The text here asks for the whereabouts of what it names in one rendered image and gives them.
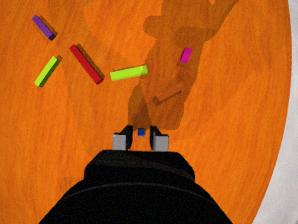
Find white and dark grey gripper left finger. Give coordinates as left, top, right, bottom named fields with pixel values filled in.
left=113, top=125, right=133, bottom=150

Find small magenta block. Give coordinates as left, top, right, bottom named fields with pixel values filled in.
left=180, top=47, right=192, bottom=64

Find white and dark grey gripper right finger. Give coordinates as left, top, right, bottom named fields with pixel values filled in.
left=149, top=126, right=169, bottom=151

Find dark red rod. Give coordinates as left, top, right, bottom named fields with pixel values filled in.
left=69, top=44, right=103, bottom=85

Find lime green rod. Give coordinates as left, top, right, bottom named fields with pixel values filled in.
left=110, top=65, right=148, bottom=81
left=34, top=56, right=61, bottom=87

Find purple rod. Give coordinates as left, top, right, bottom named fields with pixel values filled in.
left=32, top=15, right=56, bottom=41

